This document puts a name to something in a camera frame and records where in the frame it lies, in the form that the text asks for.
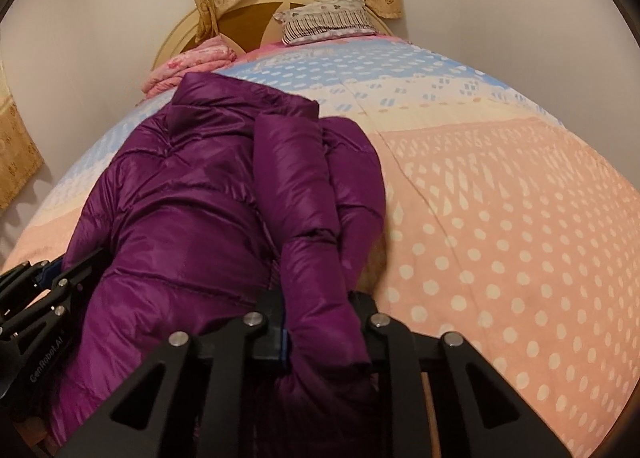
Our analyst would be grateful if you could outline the striped floral pillow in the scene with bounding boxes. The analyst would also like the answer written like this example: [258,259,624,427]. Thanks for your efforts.
[274,0,378,46]

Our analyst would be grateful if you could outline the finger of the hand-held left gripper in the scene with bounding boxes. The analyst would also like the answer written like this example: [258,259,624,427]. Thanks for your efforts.
[0,261,63,301]
[0,248,108,339]

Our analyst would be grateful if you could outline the cream wooden headboard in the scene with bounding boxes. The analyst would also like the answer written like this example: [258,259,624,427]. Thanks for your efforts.
[152,0,396,72]

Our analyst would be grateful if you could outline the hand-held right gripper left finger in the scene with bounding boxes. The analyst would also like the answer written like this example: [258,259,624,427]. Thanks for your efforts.
[55,291,292,458]

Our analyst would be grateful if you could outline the pink folded blanket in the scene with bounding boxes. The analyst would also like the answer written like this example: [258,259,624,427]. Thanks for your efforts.
[141,36,238,99]

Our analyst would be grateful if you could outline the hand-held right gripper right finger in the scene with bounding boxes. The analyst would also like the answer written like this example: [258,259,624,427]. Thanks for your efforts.
[347,291,573,458]

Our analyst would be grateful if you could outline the purple puffer jacket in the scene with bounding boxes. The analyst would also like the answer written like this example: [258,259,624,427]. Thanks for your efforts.
[47,72,388,458]

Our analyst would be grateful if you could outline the pastel dotted bedspread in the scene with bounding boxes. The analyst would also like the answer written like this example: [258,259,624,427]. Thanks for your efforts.
[0,36,640,458]

